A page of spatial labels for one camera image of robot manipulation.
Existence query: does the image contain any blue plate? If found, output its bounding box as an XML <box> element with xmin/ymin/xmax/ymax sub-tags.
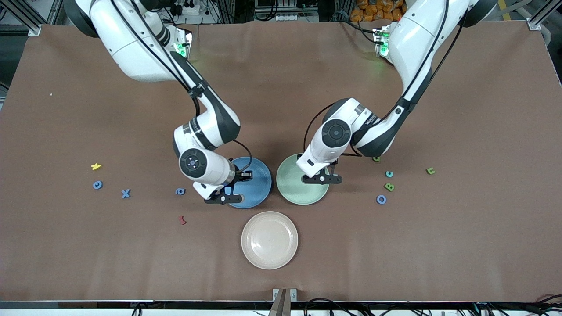
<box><xmin>226</xmin><ymin>157</ymin><xmax>273</xmax><ymax>209</ymax></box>

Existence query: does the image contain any light green plate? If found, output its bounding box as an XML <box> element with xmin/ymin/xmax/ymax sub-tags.
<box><xmin>276</xmin><ymin>153</ymin><xmax>331</xmax><ymax>205</ymax></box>

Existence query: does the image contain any beige plate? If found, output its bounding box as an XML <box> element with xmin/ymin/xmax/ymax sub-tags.
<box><xmin>241</xmin><ymin>211</ymin><xmax>299</xmax><ymax>270</ymax></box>

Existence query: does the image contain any pile of orange objects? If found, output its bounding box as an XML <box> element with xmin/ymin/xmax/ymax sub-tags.
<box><xmin>350</xmin><ymin>0</ymin><xmax>403</xmax><ymax>22</ymax></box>

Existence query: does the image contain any power strip with plugs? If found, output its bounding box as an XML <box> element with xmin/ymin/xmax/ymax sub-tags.
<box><xmin>173</xmin><ymin>0</ymin><xmax>202</xmax><ymax>16</ymax></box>

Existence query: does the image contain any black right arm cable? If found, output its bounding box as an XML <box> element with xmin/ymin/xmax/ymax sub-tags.
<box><xmin>110</xmin><ymin>0</ymin><xmax>254</xmax><ymax>174</ymax></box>

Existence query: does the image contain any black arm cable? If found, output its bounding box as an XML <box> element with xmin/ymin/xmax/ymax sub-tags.
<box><xmin>303</xmin><ymin>0</ymin><xmax>468</xmax><ymax>156</ymax></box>
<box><xmin>110</xmin><ymin>0</ymin><xmax>254</xmax><ymax>174</ymax></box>

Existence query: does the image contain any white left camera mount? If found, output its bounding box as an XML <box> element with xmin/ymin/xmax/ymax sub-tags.
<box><xmin>296</xmin><ymin>154</ymin><xmax>317</xmax><ymax>177</ymax></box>

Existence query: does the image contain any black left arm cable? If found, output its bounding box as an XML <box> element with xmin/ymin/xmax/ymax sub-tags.
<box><xmin>303</xmin><ymin>0</ymin><xmax>468</xmax><ymax>156</ymax></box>

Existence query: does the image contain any metal camera bracket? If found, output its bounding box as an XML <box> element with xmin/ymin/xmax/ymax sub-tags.
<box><xmin>272</xmin><ymin>288</ymin><xmax>298</xmax><ymax>316</ymax></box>

